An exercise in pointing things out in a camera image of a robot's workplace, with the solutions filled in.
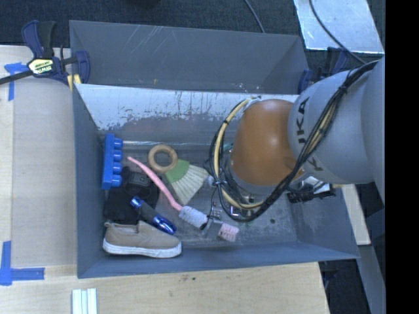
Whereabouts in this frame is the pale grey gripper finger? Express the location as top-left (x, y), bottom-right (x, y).
top-left (206, 221), bottom-right (225, 241)
top-left (200, 207), bottom-right (223, 232)

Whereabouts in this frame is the pink ribbed sponge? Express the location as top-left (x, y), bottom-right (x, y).
top-left (217, 222), bottom-right (240, 243)

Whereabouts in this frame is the pink bottle brush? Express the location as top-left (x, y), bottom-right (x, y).
top-left (126, 156), bottom-right (210, 230)

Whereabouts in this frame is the green brush with white bristles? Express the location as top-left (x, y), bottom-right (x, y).
top-left (164, 159), bottom-right (211, 203)

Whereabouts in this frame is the tan slip-on shoe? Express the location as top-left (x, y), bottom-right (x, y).
top-left (101, 220), bottom-right (183, 259)

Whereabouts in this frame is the small black case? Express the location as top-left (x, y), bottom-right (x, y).
top-left (125, 171), bottom-right (153, 190)

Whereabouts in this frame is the black cloth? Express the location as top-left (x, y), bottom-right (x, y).
top-left (103, 166), bottom-right (160, 226)

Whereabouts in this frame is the blue toy building brick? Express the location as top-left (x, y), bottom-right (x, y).
top-left (101, 133), bottom-right (124, 190)

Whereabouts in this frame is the grey metal bin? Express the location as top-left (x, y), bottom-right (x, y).
top-left (68, 20), bottom-right (361, 279)

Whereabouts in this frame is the wooden ring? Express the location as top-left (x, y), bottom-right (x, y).
top-left (147, 144), bottom-right (179, 174)

